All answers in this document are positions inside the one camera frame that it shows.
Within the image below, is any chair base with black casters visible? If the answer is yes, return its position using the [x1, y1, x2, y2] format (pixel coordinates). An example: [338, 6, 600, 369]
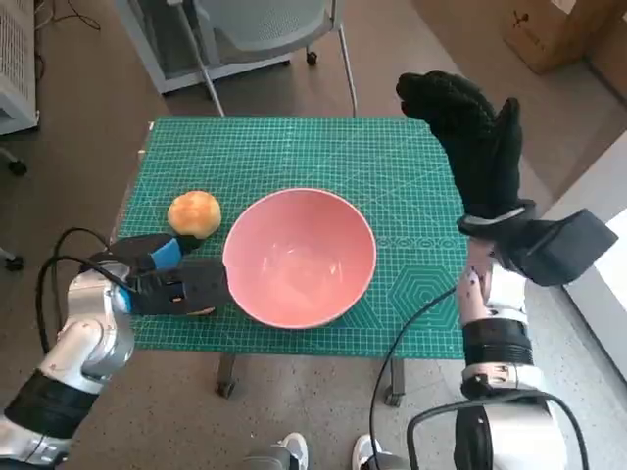
[0, 146, 28, 270]

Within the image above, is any green cutting mat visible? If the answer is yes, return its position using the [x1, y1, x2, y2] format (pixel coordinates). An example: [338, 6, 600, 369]
[113, 116, 470, 361]

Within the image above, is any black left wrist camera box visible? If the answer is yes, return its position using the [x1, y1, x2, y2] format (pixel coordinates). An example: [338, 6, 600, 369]
[127, 258, 231, 317]

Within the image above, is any white perforated appliance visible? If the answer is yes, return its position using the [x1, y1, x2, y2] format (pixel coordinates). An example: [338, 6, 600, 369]
[0, 0, 39, 136]

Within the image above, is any plain cardboard box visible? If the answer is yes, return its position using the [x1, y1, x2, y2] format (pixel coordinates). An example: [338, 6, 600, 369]
[585, 43, 627, 112]

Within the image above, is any thick black cable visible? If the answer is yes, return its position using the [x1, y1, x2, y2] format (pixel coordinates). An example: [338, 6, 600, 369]
[406, 391, 590, 470]

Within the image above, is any white sneaker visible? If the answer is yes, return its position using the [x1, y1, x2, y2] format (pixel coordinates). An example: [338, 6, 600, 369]
[352, 433, 384, 470]
[272, 431, 311, 470]

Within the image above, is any white furniture panel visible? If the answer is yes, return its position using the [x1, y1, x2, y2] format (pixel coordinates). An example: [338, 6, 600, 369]
[538, 126, 627, 383]

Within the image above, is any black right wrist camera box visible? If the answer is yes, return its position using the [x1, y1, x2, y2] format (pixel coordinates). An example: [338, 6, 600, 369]
[499, 209, 619, 286]

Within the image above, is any thin black cable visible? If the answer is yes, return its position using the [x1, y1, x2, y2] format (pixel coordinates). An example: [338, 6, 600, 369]
[51, 226, 117, 260]
[367, 286, 464, 470]
[37, 254, 136, 356]

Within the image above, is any grey leg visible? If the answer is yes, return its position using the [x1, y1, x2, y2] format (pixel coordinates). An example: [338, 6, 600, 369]
[241, 452, 295, 470]

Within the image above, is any round toy bread bun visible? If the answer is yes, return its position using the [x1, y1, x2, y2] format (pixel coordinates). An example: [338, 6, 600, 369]
[167, 190, 222, 240]

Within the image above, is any pink bowl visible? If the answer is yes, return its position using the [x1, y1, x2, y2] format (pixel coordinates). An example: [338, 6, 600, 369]
[222, 188, 378, 330]

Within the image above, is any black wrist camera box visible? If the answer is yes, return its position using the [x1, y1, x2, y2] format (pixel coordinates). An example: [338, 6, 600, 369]
[499, 209, 619, 286]
[127, 258, 231, 317]

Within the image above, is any grey mesh office chair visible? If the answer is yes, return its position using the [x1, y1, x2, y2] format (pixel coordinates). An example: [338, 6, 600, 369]
[178, 0, 359, 118]

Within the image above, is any cardboard box with black print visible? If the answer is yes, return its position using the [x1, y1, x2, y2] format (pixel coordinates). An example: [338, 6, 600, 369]
[502, 0, 627, 74]

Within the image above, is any metal table leg with caster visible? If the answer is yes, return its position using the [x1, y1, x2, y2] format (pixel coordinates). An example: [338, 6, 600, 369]
[384, 358, 407, 406]
[216, 354, 237, 397]

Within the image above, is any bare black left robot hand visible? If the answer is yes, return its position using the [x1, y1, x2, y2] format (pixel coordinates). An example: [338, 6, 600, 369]
[105, 233, 203, 271]

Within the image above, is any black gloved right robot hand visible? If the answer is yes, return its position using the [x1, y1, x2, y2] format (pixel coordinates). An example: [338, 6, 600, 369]
[395, 70, 524, 220]

